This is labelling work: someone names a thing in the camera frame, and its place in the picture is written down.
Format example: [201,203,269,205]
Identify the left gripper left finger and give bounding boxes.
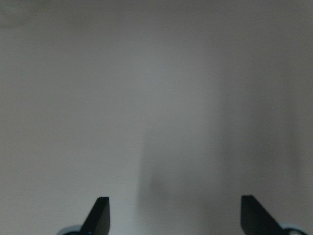
[57,197,111,235]

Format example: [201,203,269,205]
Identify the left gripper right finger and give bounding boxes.
[241,195,309,235]

